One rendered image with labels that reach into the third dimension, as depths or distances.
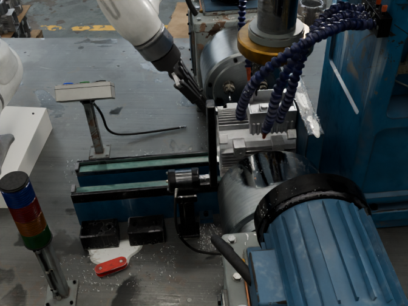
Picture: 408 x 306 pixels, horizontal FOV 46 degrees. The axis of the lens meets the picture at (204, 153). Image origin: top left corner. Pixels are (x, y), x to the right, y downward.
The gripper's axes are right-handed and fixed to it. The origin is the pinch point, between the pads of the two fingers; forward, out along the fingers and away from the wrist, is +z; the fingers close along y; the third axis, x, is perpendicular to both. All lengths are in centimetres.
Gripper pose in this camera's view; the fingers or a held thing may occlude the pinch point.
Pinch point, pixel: (204, 104)
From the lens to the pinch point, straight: 133.6
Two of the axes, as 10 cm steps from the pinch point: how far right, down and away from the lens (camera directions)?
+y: -0.8, -6.6, 7.4
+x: -8.4, 4.4, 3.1
